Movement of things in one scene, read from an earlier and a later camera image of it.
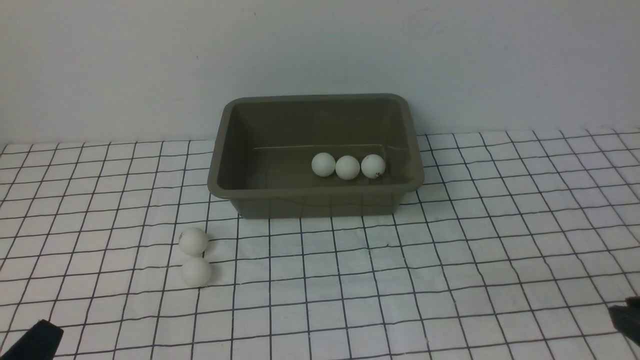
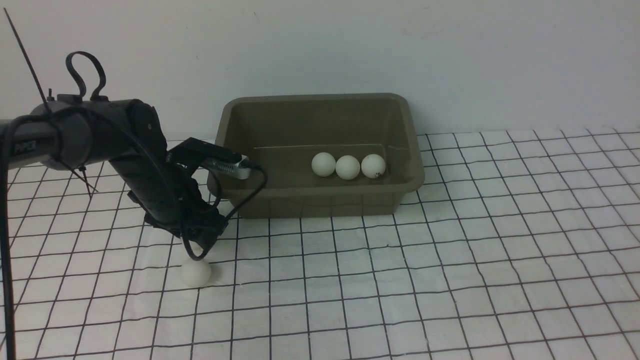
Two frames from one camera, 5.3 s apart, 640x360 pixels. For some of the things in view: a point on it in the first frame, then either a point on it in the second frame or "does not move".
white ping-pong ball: x=323 y=164 does not move
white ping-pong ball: x=347 y=167 does not move
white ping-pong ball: x=195 y=272 does not move
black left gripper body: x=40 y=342 -> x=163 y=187
